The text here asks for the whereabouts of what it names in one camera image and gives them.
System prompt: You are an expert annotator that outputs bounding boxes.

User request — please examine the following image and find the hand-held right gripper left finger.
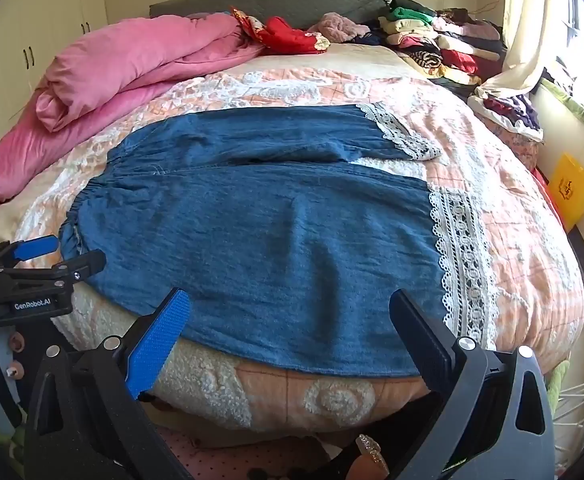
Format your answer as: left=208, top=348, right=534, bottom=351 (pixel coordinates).
left=24, top=287, right=193, bottom=480

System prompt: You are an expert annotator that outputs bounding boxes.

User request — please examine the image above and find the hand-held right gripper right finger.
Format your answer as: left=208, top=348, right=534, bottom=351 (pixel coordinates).
left=390, top=288, right=556, bottom=480

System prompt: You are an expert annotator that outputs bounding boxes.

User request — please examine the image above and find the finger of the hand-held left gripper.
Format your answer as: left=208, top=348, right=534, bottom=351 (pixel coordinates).
left=0, top=235, right=61, bottom=273
left=0, top=249, right=107, bottom=293

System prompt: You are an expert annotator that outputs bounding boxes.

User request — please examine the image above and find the blue denim pants lace hem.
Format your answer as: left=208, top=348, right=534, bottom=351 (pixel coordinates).
left=58, top=101, right=498, bottom=378

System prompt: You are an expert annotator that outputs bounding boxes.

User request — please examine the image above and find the person's left hand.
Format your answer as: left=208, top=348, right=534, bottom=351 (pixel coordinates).
left=6, top=331, right=26, bottom=380

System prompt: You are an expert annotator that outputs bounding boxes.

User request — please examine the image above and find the person's right hand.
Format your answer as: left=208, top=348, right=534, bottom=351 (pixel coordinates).
left=354, top=434, right=391, bottom=476

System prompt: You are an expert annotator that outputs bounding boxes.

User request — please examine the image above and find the peach and white bed blanket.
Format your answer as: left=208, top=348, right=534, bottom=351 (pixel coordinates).
left=0, top=42, right=584, bottom=433

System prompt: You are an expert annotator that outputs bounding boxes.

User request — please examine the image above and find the pink duvet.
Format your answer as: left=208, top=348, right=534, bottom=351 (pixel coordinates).
left=0, top=12, right=267, bottom=208

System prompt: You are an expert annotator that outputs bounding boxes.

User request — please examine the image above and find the yellow paper bag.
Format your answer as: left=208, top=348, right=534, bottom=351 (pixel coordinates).
left=547, top=152, right=584, bottom=233

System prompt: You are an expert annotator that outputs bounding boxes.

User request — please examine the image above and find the cream wardrobe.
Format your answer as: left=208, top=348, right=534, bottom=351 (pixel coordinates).
left=0, top=0, right=108, bottom=151

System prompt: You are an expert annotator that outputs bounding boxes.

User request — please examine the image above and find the white and purple cloth heap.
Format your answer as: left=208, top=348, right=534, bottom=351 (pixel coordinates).
left=467, top=87, right=545, bottom=143

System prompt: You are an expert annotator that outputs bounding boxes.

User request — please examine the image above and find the red patterned cloth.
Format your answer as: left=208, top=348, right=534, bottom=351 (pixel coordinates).
left=229, top=6, right=269, bottom=42

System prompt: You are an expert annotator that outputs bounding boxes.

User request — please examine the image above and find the pile of folded clothes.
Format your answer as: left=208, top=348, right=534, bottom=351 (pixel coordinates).
left=357, top=0, right=508, bottom=87

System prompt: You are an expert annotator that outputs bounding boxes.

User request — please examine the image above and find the red garment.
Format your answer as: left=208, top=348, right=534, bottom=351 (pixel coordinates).
left=263, top=16, right=333, bottom=55

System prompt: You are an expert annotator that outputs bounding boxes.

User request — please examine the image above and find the cream curtain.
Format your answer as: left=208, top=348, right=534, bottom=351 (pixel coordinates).
left=474, top=0, right=565, bottom=102

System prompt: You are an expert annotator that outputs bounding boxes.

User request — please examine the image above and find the pink fuzzy garment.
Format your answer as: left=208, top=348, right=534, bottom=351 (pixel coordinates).
left=308, top=12, right=369, bottom=44

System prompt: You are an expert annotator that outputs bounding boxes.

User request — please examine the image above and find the grey headboard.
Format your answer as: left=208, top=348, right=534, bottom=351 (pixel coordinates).
left=149, top=0, right=393, bottom=31

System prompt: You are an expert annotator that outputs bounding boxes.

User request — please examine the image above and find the white wire rack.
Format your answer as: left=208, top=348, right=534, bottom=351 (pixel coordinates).
left=552, top=375, right=584, bottom=461

